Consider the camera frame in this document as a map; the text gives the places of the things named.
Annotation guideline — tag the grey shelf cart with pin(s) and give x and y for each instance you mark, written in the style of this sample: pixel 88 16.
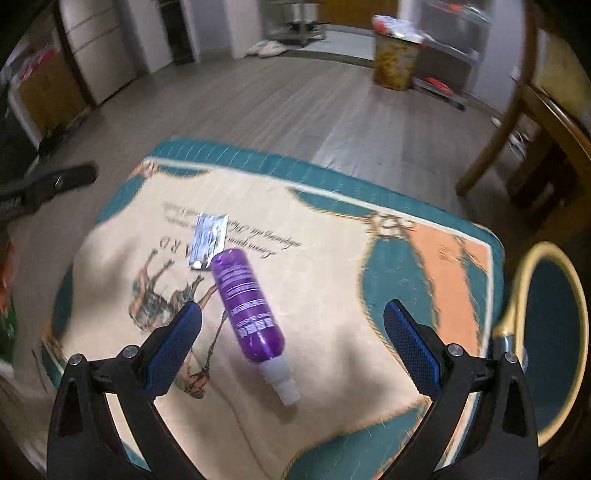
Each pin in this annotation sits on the grey shelf cart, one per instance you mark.
pixel 455 41

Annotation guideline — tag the teal gold-rimmed waste bin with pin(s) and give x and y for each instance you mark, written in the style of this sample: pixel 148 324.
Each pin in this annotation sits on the teal gold-rimmed waste bin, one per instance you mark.
pixel 549 332

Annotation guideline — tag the white plastic bag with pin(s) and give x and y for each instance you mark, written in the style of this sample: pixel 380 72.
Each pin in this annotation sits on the white plastic bag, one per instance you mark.
pixel 399 28

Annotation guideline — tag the yellowish cardboard box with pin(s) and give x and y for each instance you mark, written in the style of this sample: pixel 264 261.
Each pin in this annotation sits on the yellowish cardboard box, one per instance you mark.
pixel 565 69

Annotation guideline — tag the dark wooden table base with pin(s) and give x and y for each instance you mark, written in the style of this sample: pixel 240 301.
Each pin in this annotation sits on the dark wooden table base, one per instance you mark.
pixel 540 175

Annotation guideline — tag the brown cardboard box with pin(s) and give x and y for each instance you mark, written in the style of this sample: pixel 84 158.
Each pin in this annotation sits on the brown cardboard box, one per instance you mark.
pixel 46 92

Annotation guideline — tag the teal beige printed mat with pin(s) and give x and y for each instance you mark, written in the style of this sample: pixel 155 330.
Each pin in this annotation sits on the teal beige printed mat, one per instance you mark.
pixel 332 258

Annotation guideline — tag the silver blue foil packet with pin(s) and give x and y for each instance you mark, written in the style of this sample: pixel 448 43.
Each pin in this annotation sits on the silver blue foil packet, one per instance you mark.
pixel 207 240

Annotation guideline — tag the wooden chair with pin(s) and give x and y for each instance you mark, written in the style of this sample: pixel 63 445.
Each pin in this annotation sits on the wooden chair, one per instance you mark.
pixel 540 104

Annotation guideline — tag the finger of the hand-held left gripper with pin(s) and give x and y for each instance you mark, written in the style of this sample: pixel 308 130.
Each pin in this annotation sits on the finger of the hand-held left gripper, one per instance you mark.
pixel 69 177

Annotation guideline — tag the wooden kitchen cabinet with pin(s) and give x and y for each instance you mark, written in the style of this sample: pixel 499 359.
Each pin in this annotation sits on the wooden kitchen cabinet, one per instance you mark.
pixel 358 11

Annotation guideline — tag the orange item on cart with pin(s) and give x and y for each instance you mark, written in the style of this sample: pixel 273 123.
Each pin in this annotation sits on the orange item on cart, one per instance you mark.
pixel 438 84

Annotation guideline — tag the purple spray bottle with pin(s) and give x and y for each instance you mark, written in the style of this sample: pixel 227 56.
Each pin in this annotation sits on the purple spray bottle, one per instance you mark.
pixel 244 304

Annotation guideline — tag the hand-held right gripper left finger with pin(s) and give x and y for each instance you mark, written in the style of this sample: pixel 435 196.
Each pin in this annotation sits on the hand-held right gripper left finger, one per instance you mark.
pixel 173 350

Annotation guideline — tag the white tall cabinet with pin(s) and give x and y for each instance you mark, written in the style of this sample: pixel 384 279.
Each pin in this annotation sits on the white tall cabinet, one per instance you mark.
pixel 99 46

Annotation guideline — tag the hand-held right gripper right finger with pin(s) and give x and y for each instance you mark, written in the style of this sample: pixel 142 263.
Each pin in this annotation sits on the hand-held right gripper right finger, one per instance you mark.
pixel 413 350

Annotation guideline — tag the floral waste bin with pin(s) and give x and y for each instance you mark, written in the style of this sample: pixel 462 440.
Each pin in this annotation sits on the floral waste bin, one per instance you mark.
pixel 395 67

